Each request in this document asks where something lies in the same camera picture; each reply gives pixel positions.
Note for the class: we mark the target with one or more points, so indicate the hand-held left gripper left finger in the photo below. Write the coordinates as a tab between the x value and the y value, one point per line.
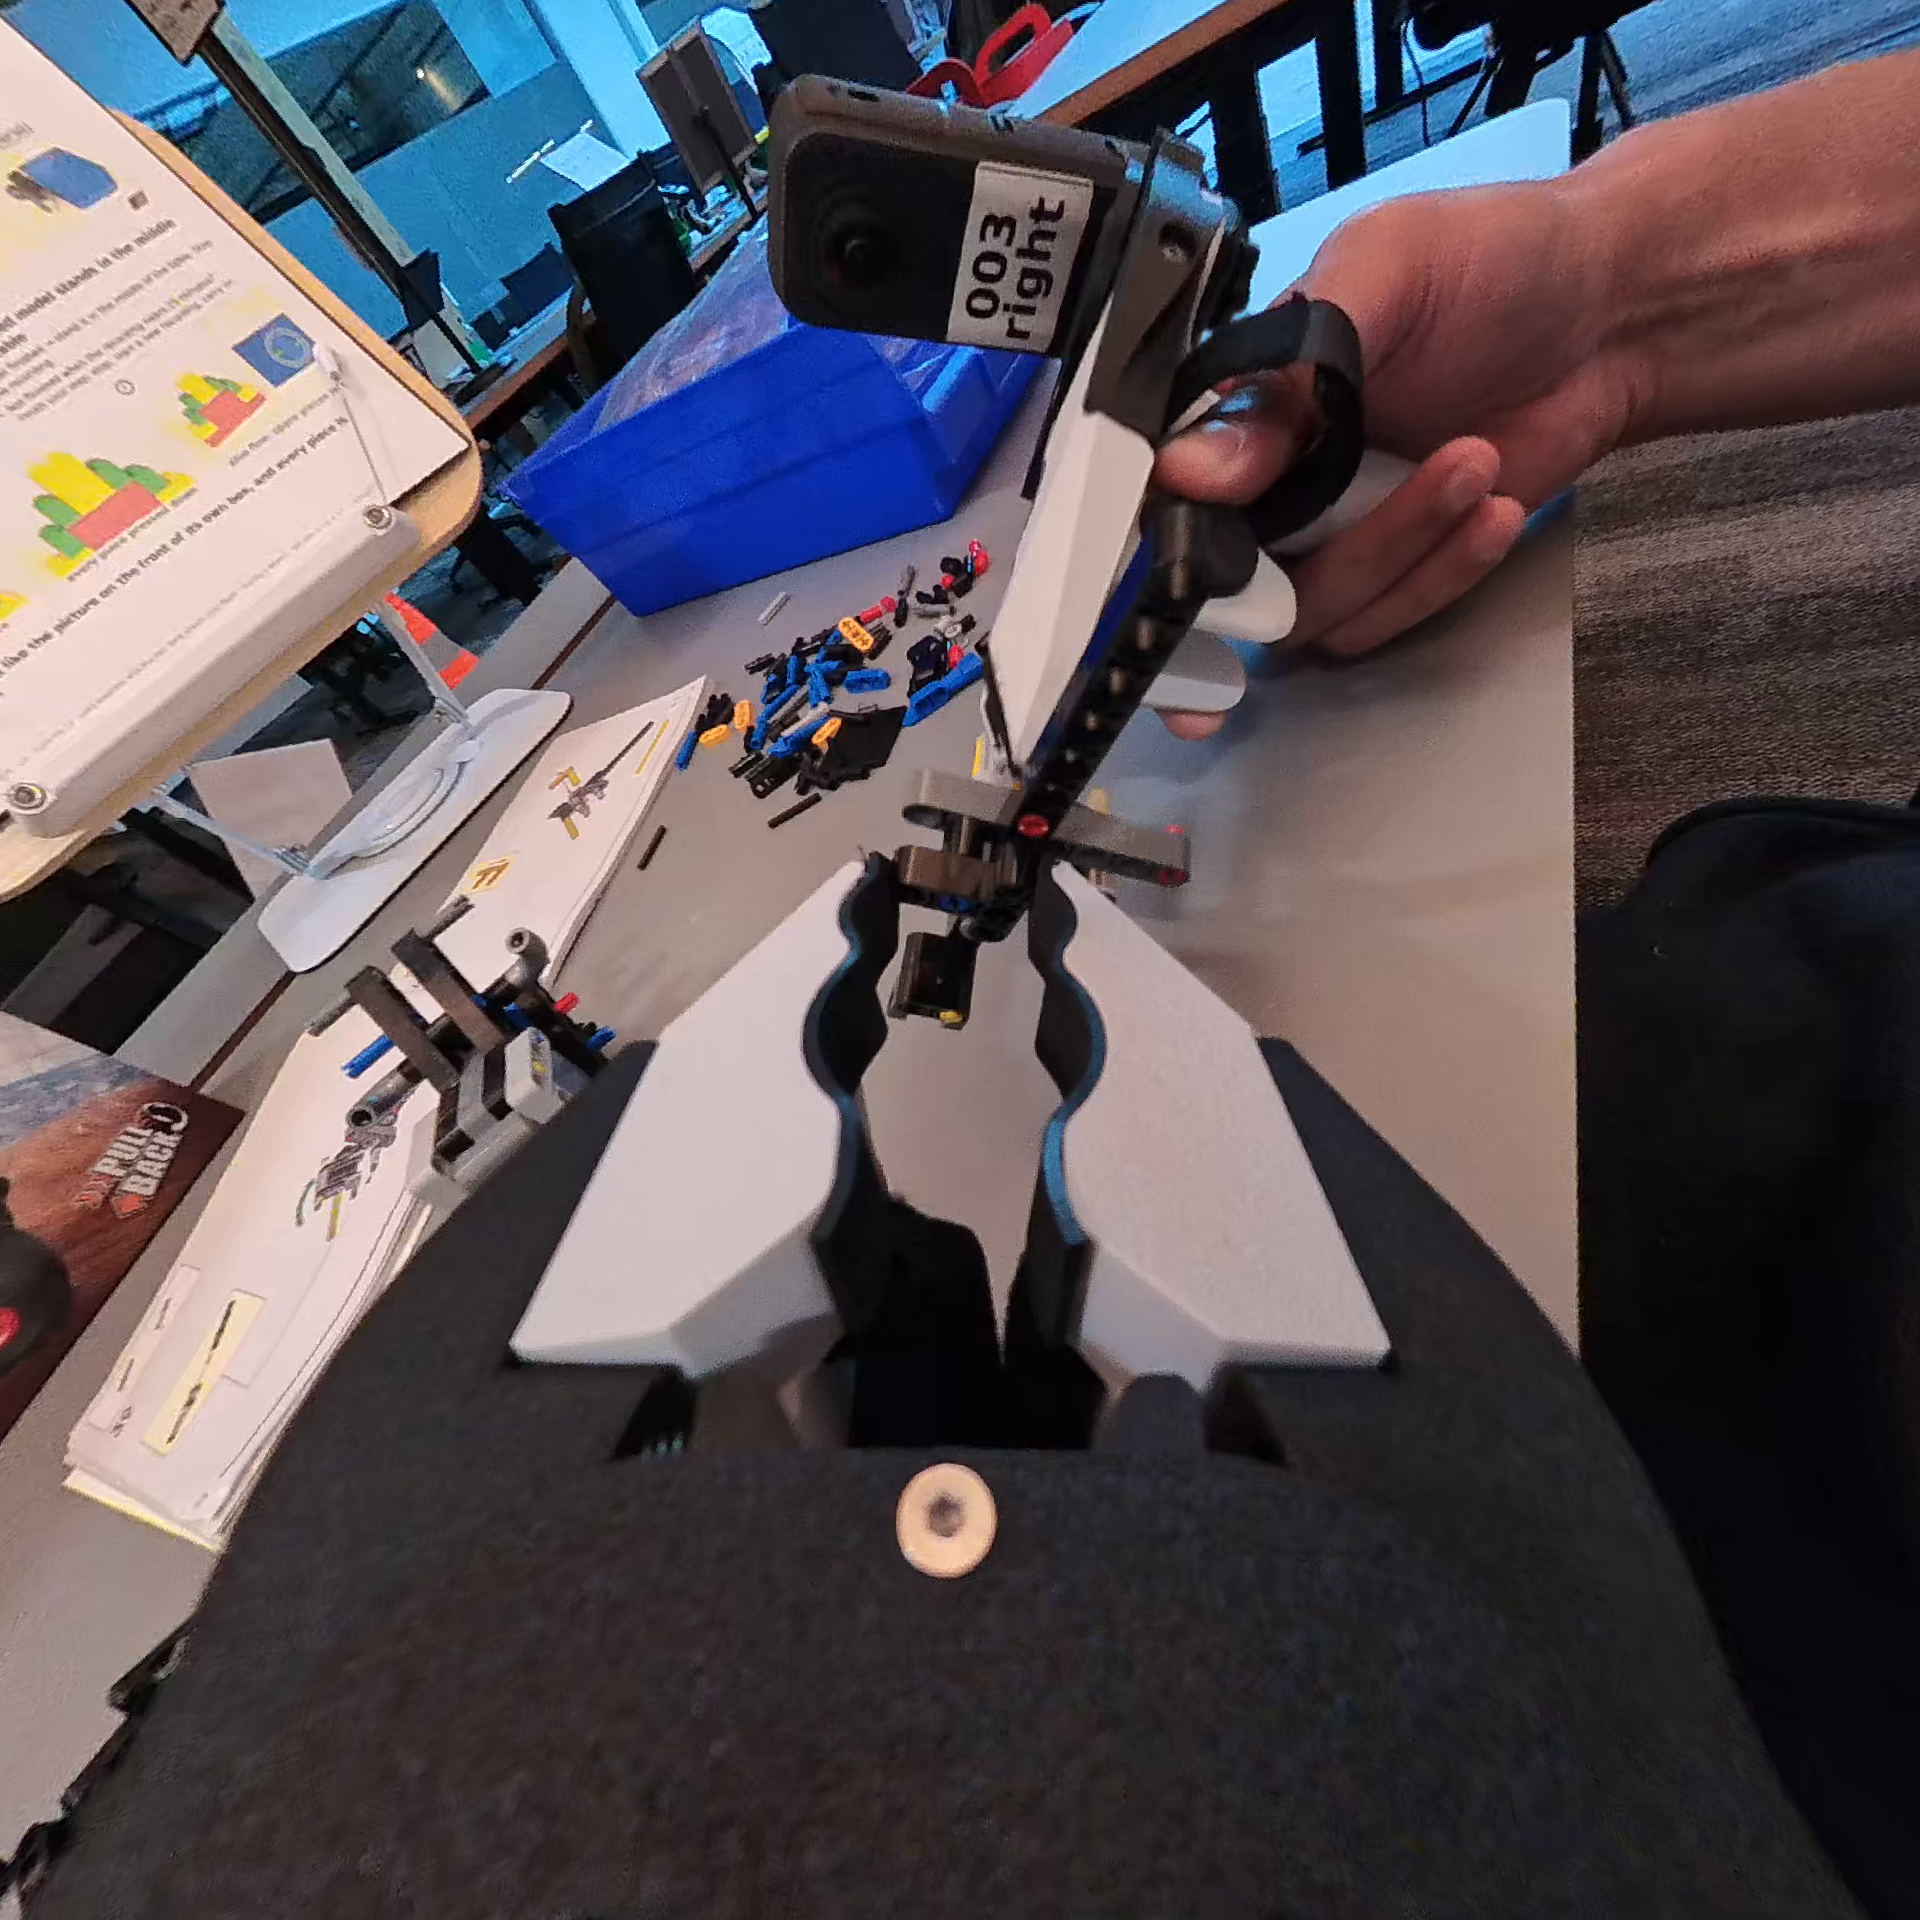
705	1201

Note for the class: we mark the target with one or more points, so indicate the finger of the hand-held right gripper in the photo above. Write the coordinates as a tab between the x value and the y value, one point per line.
1065	600

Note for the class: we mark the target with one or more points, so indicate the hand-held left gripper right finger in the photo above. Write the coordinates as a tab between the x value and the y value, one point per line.
1215	1201

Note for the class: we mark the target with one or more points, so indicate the long black lego beam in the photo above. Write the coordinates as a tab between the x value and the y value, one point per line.
1119	676

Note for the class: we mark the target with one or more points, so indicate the small black lego assembly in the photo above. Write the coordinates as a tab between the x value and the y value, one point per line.
938	869

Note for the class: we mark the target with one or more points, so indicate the person's right forearm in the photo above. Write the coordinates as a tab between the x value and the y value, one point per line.
1769	225

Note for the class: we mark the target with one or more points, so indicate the pile of small lego pieces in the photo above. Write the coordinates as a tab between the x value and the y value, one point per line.
819	692

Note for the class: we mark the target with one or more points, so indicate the grey lego vehicle model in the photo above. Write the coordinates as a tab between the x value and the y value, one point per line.
464	1050

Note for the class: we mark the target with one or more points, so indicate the open lego instruction booklet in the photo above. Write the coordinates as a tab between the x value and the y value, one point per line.
579	832

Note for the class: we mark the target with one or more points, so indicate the stack of lego instruction booklets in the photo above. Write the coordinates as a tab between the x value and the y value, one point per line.
253	1306

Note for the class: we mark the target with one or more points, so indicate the person's right hand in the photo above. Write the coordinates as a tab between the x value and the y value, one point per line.
1440	345

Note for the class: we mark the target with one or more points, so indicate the computer monitor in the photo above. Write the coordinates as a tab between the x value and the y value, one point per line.
692	89

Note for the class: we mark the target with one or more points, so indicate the black office chair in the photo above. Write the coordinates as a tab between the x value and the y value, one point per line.
623	270

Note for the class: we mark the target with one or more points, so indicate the blue plastic bin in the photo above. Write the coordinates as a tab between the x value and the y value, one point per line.
751	465

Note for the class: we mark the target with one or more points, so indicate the white metal board stand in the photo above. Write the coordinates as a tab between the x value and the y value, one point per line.
435	809

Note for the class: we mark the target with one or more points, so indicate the wooden backing board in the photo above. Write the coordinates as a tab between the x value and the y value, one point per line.
441	495

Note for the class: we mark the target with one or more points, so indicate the dark trousers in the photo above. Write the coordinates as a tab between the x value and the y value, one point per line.
1755	1201

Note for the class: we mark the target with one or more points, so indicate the printed cardboard box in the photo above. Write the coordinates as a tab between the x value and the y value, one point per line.
105	1172

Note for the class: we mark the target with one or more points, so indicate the white instruction board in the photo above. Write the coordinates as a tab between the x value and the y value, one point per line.
181	452

